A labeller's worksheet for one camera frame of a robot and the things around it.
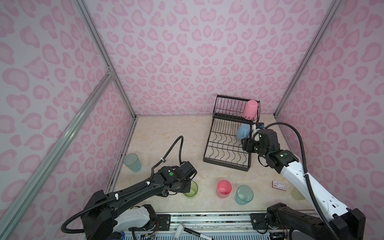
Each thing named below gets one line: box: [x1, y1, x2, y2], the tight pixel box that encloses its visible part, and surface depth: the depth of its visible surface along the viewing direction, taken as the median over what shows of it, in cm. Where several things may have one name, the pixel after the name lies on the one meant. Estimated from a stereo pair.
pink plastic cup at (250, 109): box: [243, 100, 258, 120], surface depth 89 cm
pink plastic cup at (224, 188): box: [216, 179, 233, 199], surface depth 80 cm
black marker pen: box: [174, 224, 214, 240], surface depth 70 cm
